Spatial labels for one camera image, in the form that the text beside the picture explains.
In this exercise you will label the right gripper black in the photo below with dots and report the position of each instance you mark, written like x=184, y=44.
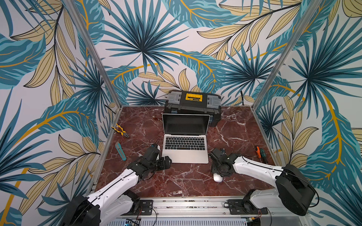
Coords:
x=218, y=157

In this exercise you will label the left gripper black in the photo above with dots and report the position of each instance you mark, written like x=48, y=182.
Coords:
x=162, y=165

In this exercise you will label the white wireless mouse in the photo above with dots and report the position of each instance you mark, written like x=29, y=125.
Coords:
x=217, y=178

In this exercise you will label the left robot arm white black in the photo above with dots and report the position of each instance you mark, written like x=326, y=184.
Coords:
x=114, y=199

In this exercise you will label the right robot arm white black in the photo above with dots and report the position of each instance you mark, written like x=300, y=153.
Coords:
x=292, y=190

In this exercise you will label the silver laptop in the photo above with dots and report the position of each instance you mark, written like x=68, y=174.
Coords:
x=185, y=138

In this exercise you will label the teal utility knife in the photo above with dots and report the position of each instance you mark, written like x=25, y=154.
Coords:
x=120, y=151

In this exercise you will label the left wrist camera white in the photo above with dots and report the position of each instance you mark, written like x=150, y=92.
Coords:
x=152, y=153

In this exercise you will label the orange handled screwdriver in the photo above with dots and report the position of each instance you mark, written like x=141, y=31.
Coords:
x=257, y=149

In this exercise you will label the green handled screwdriver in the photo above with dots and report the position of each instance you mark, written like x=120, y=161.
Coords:
x=264, y=156

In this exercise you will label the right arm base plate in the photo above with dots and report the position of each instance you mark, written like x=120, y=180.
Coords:
x=244, y=207

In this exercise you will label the aluminium front rail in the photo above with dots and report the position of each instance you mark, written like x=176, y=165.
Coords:
x=207, y=211

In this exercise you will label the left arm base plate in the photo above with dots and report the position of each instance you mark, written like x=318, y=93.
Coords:
x=141, y=208

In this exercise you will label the yellow handled pliers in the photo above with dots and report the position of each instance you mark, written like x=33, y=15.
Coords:
x=120, y=130

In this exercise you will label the black toolbox yellow handle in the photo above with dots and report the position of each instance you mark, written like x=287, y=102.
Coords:
x=193, y=103

